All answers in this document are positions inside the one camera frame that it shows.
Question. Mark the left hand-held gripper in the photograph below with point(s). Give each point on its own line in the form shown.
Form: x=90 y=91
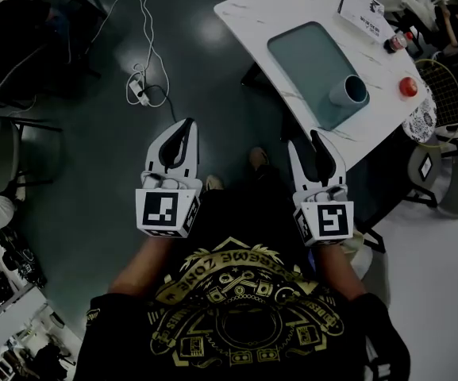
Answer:
x=161 y=210

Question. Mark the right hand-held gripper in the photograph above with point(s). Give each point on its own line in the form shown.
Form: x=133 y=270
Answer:
x=333 y=220

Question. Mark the grey ribbed cup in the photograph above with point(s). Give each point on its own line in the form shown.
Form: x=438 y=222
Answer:
x=341 y=93

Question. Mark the person's right forearm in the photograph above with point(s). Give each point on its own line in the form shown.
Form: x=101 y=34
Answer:
x=337 y=268

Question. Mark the person's left forearm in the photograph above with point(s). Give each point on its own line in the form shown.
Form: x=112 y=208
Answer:
x=145 y=260

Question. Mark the person's left shoe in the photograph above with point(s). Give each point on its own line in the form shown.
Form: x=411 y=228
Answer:
x=214 y=182

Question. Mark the person's shoe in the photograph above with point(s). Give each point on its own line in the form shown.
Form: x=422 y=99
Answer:
x=214 y=182
x=258 y=158

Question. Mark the person's black trousers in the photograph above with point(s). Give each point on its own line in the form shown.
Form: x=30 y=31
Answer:
x=270 y=181

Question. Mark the person's right shoe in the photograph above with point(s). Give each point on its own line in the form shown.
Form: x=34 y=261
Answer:
x=258 y=158

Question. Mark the white power strip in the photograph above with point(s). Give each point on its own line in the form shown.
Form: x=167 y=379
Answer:
x=138 y=93

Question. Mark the beige green toy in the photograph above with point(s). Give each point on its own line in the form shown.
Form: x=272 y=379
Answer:
x=361 y=252

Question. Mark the black white patterned cushion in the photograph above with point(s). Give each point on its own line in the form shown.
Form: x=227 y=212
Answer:
x=421 y=117

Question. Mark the red apple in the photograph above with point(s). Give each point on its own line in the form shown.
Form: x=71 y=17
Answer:
x=408 y=86

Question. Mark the person's black printed t-shirt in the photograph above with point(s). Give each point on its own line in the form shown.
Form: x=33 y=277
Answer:
x=236 y=292

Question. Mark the cola bottle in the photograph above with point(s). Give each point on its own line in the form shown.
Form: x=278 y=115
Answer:
x=397 y=43

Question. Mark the white marble table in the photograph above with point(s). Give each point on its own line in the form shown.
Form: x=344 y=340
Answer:
x=252 y=18

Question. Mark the white printed card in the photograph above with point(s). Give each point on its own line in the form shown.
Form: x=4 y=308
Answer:
x=359 y=12

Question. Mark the grey shell chair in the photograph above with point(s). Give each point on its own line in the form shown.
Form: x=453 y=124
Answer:
x=0 y=157

